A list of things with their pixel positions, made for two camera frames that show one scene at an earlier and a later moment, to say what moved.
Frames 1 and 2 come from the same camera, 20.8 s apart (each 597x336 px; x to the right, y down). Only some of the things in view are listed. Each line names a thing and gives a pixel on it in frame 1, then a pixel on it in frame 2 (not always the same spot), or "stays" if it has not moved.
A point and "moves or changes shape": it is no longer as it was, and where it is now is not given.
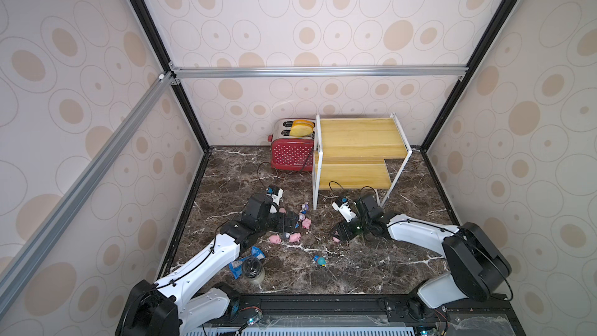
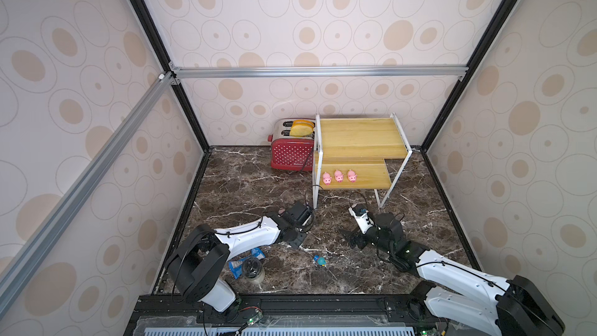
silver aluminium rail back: [317, 71] stays
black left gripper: [282, 225] to [302, 234]
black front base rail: [494, 316] stays
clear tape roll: [253, 270] stays
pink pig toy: [295, 237] moves or changes shape
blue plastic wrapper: [236, 266] stays
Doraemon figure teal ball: [321, 260] stays
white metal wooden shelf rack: [350, 153] stays
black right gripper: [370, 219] to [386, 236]
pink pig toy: [306, 223] moves or changes shape
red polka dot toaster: [290, 152] stays
